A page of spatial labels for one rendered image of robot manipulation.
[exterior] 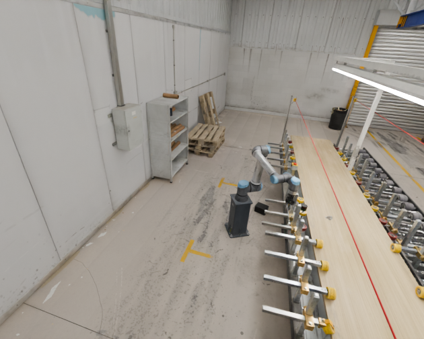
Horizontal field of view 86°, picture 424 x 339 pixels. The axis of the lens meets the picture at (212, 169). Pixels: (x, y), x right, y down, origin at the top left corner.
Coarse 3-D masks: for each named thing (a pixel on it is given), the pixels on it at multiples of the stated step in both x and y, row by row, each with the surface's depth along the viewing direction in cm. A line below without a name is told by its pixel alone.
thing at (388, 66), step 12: (336, 60) 291; (348, 60) 246; (360, 60) 213; (372, 60) 289; (384, 60) 287; (396, 72) 149; (408, 72) 137; (420, 72) 126; (372, 108) 314; (360, 144) 339; (348, 168) 361
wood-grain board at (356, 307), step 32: (320, 192) 297; (352, 192) 301; (320, 224) 243; (352, 224) 246; (320, 256) 205; (352, 256) 207; (384, 256) 209; (352, 288) 180; (384, 288) 181; (352, 320) 158; (384, 320) 159; (416, 320) 160
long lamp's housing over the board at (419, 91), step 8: (336, 64) 285; (352, 72) 222; (360, 72) 205; (368, 72) 191; (368, 80) 183; (376, 80) 170; (384, 80) 160; (392, 80) 151; (400, 80) 146; (392, 88) 146; (400, 88) 138; (408, 88) 132; (416, 88) 125; (416, 96) 122
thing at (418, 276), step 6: (366, 150) 450; (342, 156) 418; (372, 156) 426; (366, 168) 416; (360, 186) 328; (378, 186) 362; (402, 192) 323; (372, 204) 290; (384, 204) 313; (414, 204) 298; (390, 210) 303; (420, 210) 286; (378, 216) 274; (384, 228) 257; (414, 240) 256; (420, 240) 257; (402, 252) 223; (408, 252) 255; (402, 258) 221; (408, 258) 247; (414, 258) 248; (408, 264) 214; (414, 270) 205; (414, 276) 203; (420, 276) 228; (420, 282) 195
